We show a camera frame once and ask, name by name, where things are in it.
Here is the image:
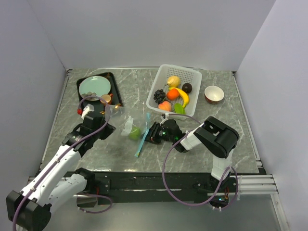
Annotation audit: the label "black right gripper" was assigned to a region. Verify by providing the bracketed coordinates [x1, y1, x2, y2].
[140, 121, 175, 144]

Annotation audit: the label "fake green leaf piece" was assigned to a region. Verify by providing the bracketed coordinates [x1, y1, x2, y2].
[174, 103, 186, 115]

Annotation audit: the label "fake peach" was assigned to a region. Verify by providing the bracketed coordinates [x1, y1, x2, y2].
[158, 101, 172, 112]

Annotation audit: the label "fake green fruit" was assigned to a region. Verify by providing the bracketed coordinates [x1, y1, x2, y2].
[128, 126, 141, 141]

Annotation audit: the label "fake orange fruit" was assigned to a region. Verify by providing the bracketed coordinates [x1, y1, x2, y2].
[167, 88, 180, 101]

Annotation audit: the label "fake dark grapes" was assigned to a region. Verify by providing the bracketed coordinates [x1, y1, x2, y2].
[153, 89, 166, 104]

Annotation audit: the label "clear zip top bag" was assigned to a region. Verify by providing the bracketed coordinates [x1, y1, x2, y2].
[107, 107, 151, 157]

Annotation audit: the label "fake yellow banana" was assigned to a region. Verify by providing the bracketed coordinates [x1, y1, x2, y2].
[169, 87, 189, 108]

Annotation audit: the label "fake dark mangosteen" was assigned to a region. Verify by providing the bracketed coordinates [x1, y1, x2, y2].
[182, 83, 193, 94]

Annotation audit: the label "fake yellow pear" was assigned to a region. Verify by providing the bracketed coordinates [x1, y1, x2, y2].
[167, 76, 180, 88]

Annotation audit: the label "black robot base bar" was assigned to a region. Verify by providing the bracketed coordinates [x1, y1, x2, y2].
[65, 168, 239, 206]

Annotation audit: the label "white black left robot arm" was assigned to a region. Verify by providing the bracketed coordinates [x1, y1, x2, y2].
[6, 112, 115, 231]

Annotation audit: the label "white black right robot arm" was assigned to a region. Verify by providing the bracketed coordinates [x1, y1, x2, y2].
[145, 116, 239, 192]

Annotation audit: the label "gold spoon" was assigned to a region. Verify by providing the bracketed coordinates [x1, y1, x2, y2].
[107, 104, 122, 115]

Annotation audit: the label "orange ceramic cup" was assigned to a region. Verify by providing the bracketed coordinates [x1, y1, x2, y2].
[100, 93, 113, 105]

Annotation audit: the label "light teal plate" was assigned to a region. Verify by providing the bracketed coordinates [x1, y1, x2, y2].
[78, 76, 111, 101]

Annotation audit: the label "red and white bowl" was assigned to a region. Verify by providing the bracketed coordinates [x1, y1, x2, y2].
[204, 86, 225, 104]

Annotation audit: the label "white perforated plastic basket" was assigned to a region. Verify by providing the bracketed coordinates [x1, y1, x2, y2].
[146, 64, 202, 116]

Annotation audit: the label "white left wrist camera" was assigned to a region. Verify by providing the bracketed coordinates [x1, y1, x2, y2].
[77, 104, 94, 119]

